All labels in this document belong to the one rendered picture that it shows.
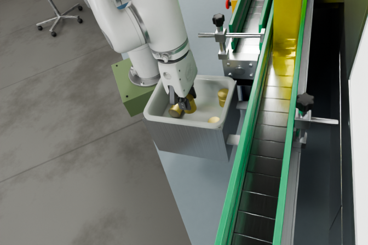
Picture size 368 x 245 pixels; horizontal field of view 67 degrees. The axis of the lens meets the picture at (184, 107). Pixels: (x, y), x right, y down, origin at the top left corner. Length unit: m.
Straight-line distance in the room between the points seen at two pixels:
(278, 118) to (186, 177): 0.40
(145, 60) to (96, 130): 1.30
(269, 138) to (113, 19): 0.38
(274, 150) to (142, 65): 0.64
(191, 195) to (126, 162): 1.14
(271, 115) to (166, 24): 0.29
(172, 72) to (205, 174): 0.41
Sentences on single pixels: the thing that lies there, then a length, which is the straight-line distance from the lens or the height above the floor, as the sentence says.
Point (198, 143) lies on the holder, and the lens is 0.76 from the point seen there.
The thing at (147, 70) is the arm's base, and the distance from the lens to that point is 1.07.
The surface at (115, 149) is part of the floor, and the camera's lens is 2.08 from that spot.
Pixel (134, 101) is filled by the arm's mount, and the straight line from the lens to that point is 1.08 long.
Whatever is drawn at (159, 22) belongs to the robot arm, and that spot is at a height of 1.28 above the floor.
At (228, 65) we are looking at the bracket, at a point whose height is 1.04.
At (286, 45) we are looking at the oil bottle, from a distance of 0.74.
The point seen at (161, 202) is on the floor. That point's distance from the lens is 1.75.
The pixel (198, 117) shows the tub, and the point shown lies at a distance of 0.79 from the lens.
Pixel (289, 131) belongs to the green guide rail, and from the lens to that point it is 0.50.
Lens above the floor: 1.54
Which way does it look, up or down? 47 degrees down
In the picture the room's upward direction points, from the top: 19 degrees counter-clockwise
